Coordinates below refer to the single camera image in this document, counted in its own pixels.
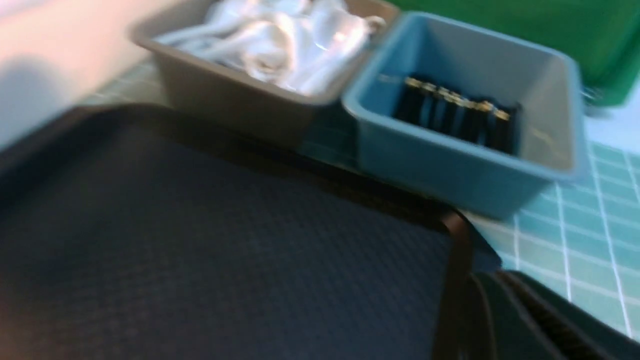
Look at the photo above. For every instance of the black serving tray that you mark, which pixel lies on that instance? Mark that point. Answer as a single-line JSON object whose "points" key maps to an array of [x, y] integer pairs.
{"points": [[134, 233]]}

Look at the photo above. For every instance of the large white plastic bin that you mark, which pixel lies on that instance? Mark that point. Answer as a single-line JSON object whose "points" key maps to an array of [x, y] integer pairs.
{"points": [[55, 52]]}

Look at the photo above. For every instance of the white spoons pile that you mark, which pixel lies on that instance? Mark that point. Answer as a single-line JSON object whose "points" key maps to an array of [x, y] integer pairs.
{"points": [[301, 46]]}

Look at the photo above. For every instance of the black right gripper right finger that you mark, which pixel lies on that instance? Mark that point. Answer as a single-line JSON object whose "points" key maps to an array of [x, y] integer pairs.
{"points": [[577, 334]]}

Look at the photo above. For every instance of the brown plastic spoon bin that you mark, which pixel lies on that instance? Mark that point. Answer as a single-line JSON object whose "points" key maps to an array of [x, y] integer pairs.
{"points": [[229, 97]]}

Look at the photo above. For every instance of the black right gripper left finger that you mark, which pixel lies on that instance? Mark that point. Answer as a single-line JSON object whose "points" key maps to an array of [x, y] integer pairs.
{"points": [[494, 324]]}

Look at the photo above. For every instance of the blue plastic chopstick bin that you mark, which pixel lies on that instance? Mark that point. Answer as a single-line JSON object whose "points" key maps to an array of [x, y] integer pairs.
{"points": [[483, 63]]}

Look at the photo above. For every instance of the black chopsticks bundle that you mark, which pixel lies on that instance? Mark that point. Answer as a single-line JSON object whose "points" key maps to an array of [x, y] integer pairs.
{"points": [[478, 120]]}

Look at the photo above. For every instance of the green backdrop cloth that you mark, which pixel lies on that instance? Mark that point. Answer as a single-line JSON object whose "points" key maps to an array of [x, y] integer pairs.
{"points": [[602, 36]]}

